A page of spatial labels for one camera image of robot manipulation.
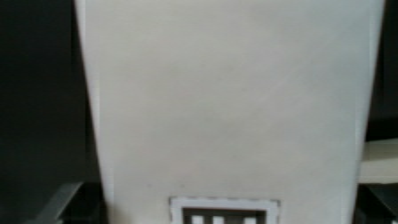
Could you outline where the white cabinet top block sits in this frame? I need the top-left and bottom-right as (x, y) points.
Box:
(75, 0), (386, 224)

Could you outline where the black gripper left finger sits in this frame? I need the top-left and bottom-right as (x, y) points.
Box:
(24, 182), (107, 224)

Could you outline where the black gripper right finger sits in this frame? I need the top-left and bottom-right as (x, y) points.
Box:
(354, 183), (398, 224)

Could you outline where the white u-shaped obstacle frame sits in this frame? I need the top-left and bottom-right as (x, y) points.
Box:
(360, 138), (398, 183)

